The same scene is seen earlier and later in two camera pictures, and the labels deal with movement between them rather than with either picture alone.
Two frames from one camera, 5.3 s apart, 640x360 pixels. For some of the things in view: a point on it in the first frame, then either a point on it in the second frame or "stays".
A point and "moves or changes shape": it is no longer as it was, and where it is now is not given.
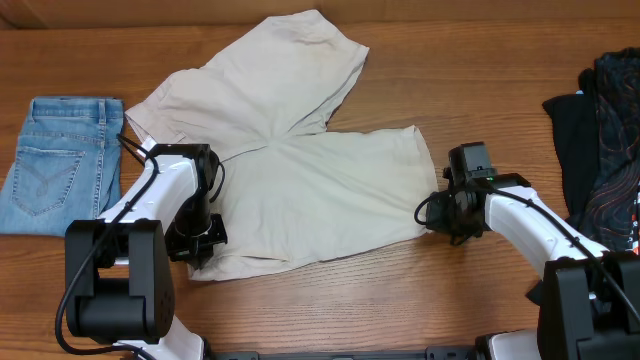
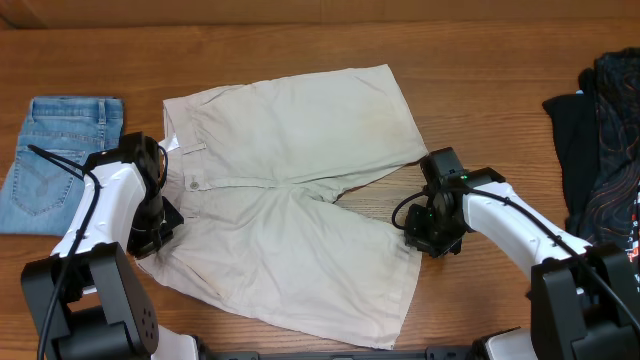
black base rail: (347, 354) stays
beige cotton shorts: (291, 188) moves or changes shape
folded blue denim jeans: (67, 166) stays
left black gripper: (203, 252) → (147, 246)
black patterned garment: (599, 134) stays
